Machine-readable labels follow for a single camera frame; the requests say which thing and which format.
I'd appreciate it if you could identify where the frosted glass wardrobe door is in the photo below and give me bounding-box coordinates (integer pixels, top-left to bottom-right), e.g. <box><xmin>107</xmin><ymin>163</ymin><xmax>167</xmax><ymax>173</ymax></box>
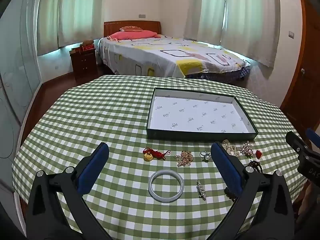
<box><xmin>0</xmin><ymin>0</ymin><xmax>43</xmax><ymax>205</ymax></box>

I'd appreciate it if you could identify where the pink pillow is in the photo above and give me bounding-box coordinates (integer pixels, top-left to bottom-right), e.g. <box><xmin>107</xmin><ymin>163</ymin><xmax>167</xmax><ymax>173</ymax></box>
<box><xmin>107</xmin><ymin>30</ymin><xmax>158</xmax><ymax>41</ymax></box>

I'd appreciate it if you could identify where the pearl rhinestone brooch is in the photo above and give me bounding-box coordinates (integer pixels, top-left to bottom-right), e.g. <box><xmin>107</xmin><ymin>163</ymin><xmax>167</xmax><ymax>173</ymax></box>
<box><xmin>239</xmin><ymin>141</ymin><xmax>253</xmax><ymax>158</ymax></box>

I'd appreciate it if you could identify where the gold chain bracelet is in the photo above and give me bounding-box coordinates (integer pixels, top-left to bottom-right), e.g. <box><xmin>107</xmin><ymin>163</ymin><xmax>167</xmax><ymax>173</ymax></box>
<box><xmin>174</xmin><ymin>151</ymin><xmax>194</xmax><ymax>167</ymax></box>

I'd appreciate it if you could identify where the white pearl necklace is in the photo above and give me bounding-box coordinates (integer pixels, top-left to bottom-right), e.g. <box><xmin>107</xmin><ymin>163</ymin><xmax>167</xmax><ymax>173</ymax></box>
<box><xmin>221</xmin><ymin>139</ymin><xmax>240</xmax><ymax>157</ymax></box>

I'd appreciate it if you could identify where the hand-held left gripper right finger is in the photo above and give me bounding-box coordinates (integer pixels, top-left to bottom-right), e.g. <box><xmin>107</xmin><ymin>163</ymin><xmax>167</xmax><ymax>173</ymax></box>
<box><xmin>207</xmin><ymin>142</ymin><xmax>296</xmax><ymax>240</ymax></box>

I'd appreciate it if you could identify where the blue plaid bed sheet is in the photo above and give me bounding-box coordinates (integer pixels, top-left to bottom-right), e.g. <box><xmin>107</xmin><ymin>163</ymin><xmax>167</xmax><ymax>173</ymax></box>
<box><xmin>186</xmin><ymin>66</ymin><xmax>251</xmax><ymax>81</ymax></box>

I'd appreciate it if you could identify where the dark red bead bracelet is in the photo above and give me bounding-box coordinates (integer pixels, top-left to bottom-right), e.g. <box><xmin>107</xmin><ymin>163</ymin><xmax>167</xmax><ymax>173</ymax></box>
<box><xmin>247</xmin><ymin>160</ymin><xmax>263</xmax><ymax>173</ymax></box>

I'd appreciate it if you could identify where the white sheer curtain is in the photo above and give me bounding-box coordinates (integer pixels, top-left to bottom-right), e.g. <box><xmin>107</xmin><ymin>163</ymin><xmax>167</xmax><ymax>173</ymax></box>
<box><xmin>220</xmin><ymin>0</ymin><xmax>283</xmax><ymax>67</ymax></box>
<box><xmin>184</xmin><ymin>0</ymin><xmax>225</xmax><ymax>42</ymax></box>
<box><xmin>37</xmin><ymin>0</ymin><xmax>63</xmax><ymax>55</ymax></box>
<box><xmin>57</xmin><ymin>0</ymin><xmax>105</xmax><ymax>48</ymax></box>

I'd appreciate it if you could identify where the white jade bangle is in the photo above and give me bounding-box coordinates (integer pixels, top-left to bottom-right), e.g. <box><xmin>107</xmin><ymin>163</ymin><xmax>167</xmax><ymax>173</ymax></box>
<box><xmin>148</xmin><ymin>170</ymin><xmax>185</xmax><ymax>203</ymax></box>

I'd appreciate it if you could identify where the red cord gold pendant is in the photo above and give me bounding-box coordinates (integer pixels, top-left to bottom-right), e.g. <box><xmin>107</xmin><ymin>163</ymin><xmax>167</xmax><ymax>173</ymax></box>
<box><xmin>142</xmin><ymin>147</ymin><xmax>171</xmax><ymax>161</ymax></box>

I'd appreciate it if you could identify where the dark wooden nightstand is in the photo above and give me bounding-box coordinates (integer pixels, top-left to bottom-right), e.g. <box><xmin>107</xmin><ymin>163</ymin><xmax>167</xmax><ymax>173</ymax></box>
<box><xmin>69</xmin><ymin>47</ymin><xmax>98</xmax><ymax>82</ymax></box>

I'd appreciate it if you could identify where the wooden bed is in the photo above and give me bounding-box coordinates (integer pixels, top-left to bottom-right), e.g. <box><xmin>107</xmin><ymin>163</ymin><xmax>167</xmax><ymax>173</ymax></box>
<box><xmin>96</xmin><ymin>21</ymin><xmax>253</xmax><ymax>82</ymax></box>

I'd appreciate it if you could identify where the green checkered tablecloth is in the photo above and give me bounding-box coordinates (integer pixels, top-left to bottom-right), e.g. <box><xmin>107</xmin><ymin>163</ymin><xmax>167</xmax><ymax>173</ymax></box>
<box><xmin>11</xmin><ymin>75</ymin><xmax>310</xmax><ymax>240</ymax></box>

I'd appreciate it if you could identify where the dark green shallow box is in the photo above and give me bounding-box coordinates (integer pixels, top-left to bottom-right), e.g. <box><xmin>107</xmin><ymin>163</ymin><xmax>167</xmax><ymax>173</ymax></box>
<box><xmin>146</xmin><ymin>87</ymin><xmax>258</xmax><ymax>140</ymax></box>

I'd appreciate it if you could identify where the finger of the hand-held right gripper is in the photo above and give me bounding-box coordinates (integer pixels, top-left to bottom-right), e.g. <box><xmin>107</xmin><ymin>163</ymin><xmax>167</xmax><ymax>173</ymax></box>
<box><xmin>285</xmin><ymin>131</ymin><xmax>310</xmax><ymax>155</ymax></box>
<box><xmin>306</xmin><ymin>128</ymin><xmax>320</xmax><ymax>147</ymax></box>

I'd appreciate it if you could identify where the silver rhinestone brooch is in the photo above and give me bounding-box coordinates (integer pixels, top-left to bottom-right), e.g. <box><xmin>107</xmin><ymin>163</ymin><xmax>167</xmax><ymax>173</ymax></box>
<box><xmin>196</xmin><ymin>180</ymin><xmax>207</xmax><ymax>201</ymax></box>

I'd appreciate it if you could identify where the person's right forearm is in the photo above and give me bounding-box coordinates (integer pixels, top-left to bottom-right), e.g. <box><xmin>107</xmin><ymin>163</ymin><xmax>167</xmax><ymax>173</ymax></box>
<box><xmin>300</xmin><ymin>183</ymin><xmax>315</xmax><ymax>222</ymax></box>

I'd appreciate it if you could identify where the brown wooden door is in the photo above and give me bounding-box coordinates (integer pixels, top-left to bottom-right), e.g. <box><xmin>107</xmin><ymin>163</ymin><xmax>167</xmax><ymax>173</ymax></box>
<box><xmin>280</xmin><ymin>0</ymin><xmax>320</xmax><ymax>140</ymax></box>

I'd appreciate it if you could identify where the patterned white bedspread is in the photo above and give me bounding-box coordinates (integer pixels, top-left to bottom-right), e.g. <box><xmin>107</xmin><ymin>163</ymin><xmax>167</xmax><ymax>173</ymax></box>
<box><xmin>97</xmin><ymin>34</ymin><xmax>253</xmax><ymax>79</ymax></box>

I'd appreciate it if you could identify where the dark brown pendant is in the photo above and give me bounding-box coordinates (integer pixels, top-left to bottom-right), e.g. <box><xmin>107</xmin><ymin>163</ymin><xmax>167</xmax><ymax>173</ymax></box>
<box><xmin>224</xmin><ymin>187</ymin><xmax>237</xmax><ymax>202</ymax></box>

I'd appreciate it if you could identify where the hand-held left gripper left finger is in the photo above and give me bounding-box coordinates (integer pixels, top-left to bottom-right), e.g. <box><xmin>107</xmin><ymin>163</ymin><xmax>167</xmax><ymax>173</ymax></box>
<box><xmin>25</xmin><ymin>142</ymin><xmax>113</xmax><ymax>240</ymax></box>

